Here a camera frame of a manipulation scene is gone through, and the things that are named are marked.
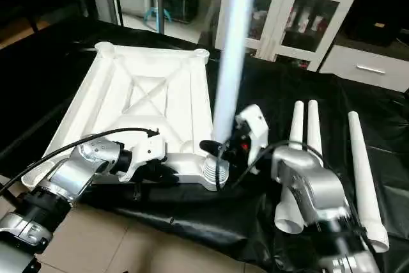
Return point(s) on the white plastic table leg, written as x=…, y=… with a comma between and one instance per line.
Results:
x=364, y=177
x=231, y=62
x=314, y=126
x=296, y=126

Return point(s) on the white plastic table top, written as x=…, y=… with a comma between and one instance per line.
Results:
x=147, y=87

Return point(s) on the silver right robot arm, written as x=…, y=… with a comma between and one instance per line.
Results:
x=313, y=190

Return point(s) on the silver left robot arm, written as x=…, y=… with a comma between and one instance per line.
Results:
x=64, y=180

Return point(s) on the black plastic mat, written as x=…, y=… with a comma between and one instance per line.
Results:
x=64, y=87

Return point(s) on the light blue plastic object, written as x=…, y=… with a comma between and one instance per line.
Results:
x=156, y=15

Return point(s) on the white glass-door cabinet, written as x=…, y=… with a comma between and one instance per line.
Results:
x=287, y=11

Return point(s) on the white drawer unit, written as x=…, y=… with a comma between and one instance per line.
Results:
x=370, y=68

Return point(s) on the black low cabinet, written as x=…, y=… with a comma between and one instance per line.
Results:
x=383, y=4

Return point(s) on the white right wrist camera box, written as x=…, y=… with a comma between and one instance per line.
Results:
x=255, y=126

